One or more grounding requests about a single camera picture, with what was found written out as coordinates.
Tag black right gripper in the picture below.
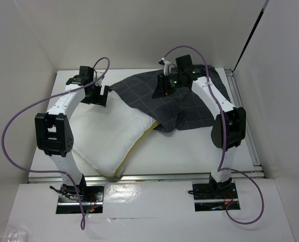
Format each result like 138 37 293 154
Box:
152 72 184 99

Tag dark grey checked pillowcase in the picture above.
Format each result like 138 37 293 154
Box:
109 65 232 134

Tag white pillow with yellow edge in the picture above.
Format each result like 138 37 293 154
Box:
70 91 159 178

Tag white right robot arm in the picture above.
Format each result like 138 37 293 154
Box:
152 55 246 198

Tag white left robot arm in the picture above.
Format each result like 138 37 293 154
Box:
35 66 109 201

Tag clear plastic object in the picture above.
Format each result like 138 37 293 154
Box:
0 225 27 242

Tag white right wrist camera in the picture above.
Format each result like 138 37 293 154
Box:
158 57 175 76

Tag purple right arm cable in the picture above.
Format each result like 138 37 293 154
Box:
160 45 266 224

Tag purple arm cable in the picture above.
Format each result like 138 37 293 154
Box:
2 57 111 230
160 45 266 224

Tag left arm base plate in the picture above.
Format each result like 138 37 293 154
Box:
49 186 104 214

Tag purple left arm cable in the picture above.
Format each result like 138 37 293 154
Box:
2 57 111 230

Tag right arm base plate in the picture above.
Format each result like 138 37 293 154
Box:
188 183 241 212

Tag aluminium front rail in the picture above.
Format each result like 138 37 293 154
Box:
27 171 266 184

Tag aluminium rail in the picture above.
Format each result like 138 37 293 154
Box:
224 69 265 178
27 171 266 184

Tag aluminium right side rail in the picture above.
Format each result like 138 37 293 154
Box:
224 69 265 178

